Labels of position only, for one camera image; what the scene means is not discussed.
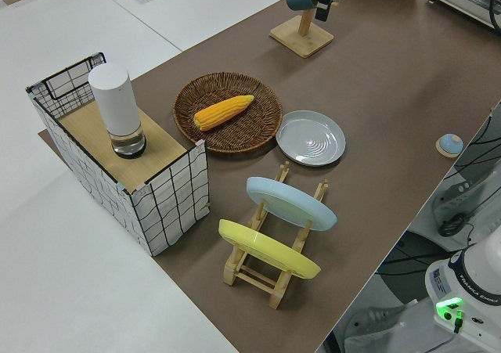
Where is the gray plate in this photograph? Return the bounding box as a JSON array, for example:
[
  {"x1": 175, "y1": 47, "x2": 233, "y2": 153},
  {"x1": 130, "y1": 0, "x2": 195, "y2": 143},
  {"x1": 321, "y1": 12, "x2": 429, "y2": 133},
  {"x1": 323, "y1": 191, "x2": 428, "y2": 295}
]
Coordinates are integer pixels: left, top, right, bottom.
[{"x1": 276, "y1": 110, "x2": 348, "y2": 169}]

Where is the light blue plate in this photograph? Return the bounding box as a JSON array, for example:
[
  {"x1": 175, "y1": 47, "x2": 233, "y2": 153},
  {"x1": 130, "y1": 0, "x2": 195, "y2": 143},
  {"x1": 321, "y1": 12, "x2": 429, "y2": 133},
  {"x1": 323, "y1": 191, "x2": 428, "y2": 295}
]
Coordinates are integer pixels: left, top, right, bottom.
[{"x1": 246, "y1": 176, "x2": 339, "y2": 233}]

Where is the yellow plate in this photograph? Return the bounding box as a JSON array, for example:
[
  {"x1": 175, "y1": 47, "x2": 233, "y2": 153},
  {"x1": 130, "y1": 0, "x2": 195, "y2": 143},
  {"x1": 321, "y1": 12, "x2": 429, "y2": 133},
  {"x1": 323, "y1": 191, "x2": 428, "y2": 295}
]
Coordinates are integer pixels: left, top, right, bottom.
[{"x1": 218, "y1": 218, "x2": 323, "y2": 280}]

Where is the wooden mug tree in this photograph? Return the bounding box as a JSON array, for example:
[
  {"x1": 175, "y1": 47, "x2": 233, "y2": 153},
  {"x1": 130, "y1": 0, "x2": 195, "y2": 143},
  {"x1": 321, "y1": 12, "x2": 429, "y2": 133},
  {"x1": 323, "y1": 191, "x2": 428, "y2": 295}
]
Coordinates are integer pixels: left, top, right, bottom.
[{"x1": 269, "y1": 0, "x2": 335, "y2": 59}]

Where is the yellow corn cob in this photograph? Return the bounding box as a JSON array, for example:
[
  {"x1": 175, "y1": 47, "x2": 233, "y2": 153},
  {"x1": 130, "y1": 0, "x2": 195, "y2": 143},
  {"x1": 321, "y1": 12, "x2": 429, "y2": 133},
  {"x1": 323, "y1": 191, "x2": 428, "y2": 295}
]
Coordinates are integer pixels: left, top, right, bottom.
[{"x1": 193, "y1": 94, "x2": 256, "y2": 132}]

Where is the brown wicker basket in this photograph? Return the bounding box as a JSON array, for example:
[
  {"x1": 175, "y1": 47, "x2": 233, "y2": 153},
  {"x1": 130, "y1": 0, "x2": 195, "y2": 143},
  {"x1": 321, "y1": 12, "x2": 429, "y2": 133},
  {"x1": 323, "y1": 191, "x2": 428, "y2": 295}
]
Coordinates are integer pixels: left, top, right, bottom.
[{"x1": 172, "y1": 72, "x2": 284, "y2": 159}]

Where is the white cylinder with clear base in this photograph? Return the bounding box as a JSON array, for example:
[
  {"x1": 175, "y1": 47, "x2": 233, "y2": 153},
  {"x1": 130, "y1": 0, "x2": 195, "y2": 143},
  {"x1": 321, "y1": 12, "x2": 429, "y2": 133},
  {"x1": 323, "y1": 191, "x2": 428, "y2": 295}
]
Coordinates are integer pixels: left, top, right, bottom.
[{"x1": 88, "y1": 62, "x2": 148, "y2": 160}]

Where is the white power strip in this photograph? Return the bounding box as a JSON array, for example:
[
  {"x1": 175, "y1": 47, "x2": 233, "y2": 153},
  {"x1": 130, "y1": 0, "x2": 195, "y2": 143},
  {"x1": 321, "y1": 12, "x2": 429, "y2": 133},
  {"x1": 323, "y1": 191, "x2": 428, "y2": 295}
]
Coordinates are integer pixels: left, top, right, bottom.
[{"x1": 432, "y1": 178, "x2": 485, "y2": 214}]

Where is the black floor device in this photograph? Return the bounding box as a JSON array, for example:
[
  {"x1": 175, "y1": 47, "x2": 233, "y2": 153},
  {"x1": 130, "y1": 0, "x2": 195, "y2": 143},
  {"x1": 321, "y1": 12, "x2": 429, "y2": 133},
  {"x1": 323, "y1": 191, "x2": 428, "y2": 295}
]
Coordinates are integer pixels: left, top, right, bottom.
[{"x1": 437, "y1": 213, "x2": 468, "y2": 238}]

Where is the wooden dish rack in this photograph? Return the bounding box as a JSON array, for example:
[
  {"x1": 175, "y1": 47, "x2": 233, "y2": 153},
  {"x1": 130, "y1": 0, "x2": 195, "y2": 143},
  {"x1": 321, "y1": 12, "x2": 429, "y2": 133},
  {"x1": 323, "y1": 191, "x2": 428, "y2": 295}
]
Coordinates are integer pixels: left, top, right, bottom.
[{"x1": 222, "y1": 160, "x2": 330, "y2": 311}]

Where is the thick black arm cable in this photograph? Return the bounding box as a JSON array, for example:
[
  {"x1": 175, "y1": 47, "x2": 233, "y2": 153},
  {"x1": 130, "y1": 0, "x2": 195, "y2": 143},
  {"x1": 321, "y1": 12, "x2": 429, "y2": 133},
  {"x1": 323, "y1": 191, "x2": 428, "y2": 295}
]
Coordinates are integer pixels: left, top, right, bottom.
[{"x1": 486, "y1": 0, "x2": 499, "y2": 29}]

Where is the black base plug cable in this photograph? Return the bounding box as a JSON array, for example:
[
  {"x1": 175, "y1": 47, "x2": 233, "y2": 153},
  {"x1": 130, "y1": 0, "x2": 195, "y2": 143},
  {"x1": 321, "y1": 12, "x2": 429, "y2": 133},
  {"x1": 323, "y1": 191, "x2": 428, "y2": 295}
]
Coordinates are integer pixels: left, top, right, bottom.
[{"x1": 449, "y1": 309, "x2": 467, "y2": 335}]

